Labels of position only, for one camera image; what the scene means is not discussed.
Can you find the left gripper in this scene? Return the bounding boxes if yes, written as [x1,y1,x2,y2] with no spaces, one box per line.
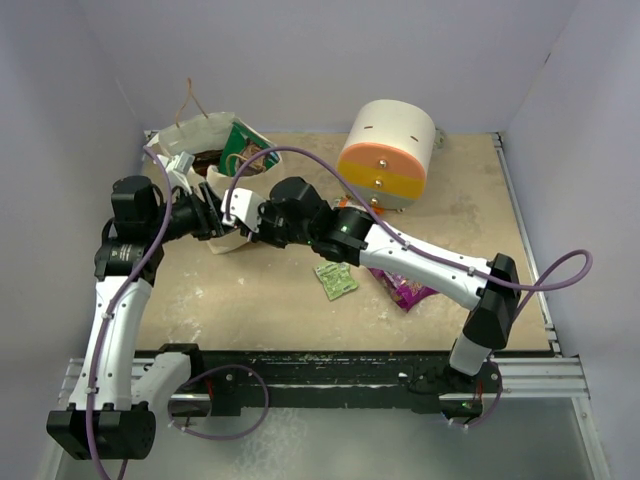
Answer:
[147,181,235,244]

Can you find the brown Kettle chips bag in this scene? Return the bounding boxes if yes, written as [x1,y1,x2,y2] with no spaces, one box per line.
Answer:
[192,149,223,176]

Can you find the green snack bag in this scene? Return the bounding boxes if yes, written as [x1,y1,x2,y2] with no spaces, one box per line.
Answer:
[218,121,280,177]

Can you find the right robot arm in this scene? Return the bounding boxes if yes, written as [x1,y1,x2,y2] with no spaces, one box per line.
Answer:
[224,177,520,391]

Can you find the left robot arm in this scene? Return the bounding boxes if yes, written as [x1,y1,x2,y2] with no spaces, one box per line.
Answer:
[46,175,223,460]

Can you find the white paper bag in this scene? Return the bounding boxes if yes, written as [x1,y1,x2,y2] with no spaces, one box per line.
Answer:
[147,77,285,255]

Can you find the purple candy bag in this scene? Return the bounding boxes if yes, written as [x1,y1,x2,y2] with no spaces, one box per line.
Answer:
[368,268,439,312]

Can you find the orange snack packet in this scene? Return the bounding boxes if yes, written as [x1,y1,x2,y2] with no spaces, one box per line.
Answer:
[333,196,385,215]

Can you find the small light green packet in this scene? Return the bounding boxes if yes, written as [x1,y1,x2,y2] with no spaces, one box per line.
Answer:
[313,262,359,301]

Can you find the white cylinder toy drawers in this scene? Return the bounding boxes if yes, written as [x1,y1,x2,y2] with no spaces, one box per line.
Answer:
[336,99,436,210]

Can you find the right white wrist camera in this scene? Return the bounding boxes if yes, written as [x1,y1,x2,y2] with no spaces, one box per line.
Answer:
[221,188,265,233]

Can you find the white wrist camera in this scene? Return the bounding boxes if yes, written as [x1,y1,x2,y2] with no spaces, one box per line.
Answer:
[221,188,265,233]
[166,151,195,195]

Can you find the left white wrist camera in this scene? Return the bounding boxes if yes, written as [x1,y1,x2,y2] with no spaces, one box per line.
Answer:
[166,151,195,195]

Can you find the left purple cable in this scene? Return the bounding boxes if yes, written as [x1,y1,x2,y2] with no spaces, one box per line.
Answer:
[84,144,271,480]

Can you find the purple cable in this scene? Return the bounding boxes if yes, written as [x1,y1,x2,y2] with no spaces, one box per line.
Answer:
[224,145,595,431]
[84,144,271,480]

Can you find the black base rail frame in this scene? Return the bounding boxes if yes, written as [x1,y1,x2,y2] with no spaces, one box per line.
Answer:
[134,348,506,417]

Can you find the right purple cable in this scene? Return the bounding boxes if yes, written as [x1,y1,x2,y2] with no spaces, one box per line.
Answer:
[224,145,595,431]

